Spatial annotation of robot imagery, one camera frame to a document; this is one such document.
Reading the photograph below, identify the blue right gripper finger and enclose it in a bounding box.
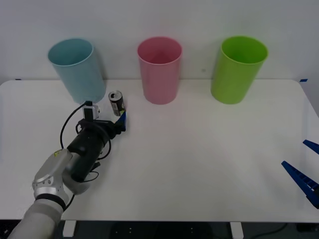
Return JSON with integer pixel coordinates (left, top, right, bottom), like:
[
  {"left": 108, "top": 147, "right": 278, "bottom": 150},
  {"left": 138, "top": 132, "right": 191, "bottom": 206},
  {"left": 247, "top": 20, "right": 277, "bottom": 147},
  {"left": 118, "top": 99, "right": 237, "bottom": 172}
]
[
  {"left": 281, "top": 160, "right": 319, "bottom": 209},
  {"left": 302, "top": 139, "right": 319, "bottom": 154}
]

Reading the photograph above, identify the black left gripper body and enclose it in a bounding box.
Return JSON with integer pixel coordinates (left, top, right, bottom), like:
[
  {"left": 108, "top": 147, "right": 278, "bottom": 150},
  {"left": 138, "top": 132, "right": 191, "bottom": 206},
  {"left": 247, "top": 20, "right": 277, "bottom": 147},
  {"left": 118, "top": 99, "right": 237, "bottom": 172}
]
[{"left": 76, "top": 119, "right": 127, "bottom": 140}]

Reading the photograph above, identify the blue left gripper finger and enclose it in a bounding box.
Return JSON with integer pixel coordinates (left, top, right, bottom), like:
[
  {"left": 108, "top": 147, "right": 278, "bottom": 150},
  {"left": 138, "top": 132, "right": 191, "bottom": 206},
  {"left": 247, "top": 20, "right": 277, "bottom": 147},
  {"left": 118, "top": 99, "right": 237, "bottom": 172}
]
[{"left": 115, "top": 112, "right": 128, "bottom": 132}]

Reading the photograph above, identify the black drink can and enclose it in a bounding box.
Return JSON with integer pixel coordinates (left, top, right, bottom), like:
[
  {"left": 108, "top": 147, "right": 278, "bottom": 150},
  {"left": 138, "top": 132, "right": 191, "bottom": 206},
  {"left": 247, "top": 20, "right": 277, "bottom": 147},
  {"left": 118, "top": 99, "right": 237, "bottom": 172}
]
[{"left": 108, "top": 90, "right": 126, "bottom": 117}]

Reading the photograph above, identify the pink plastic bin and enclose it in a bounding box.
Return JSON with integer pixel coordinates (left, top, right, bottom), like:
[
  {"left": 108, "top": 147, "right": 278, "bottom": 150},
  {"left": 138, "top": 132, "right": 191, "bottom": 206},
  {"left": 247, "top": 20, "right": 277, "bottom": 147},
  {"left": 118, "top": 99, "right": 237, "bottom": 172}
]
[{"left": 137, "top": 36, "right": 183, "bottom": 106}]

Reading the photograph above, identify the pale blue plastic bin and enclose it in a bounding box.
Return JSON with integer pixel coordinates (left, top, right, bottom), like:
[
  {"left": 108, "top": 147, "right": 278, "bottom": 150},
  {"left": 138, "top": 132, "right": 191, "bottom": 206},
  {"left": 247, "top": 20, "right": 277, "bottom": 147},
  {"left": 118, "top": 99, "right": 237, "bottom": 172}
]
[{"left": 47, "top": 37, "right": 107, "bottom": 106}]

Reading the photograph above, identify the white table leg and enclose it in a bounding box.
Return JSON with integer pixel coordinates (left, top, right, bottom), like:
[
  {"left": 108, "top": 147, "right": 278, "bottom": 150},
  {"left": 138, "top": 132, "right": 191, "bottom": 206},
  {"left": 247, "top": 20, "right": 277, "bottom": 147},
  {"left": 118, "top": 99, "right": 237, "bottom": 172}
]
[
  {"left": 229, "top": 222, "right": 244, "bottom": 239},
  {"left": 62, "top": 220, "right": 77, "bottom": 238}
]

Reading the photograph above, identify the green plastic bin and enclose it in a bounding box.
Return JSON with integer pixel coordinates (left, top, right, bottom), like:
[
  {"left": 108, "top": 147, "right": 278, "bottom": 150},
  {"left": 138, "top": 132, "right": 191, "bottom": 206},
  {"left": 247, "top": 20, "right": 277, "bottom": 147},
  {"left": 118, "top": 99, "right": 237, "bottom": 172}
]
[{"left": 210, "top": 35, "right": 269, "bottom": 106}]

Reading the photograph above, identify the black floor cable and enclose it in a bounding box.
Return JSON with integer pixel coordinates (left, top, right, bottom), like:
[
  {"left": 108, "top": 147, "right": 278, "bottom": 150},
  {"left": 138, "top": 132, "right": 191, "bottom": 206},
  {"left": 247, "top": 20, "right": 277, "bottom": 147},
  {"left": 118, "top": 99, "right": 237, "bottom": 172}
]
[{"left": 245, "top": 222, "right": 288, "bottom": 239}]

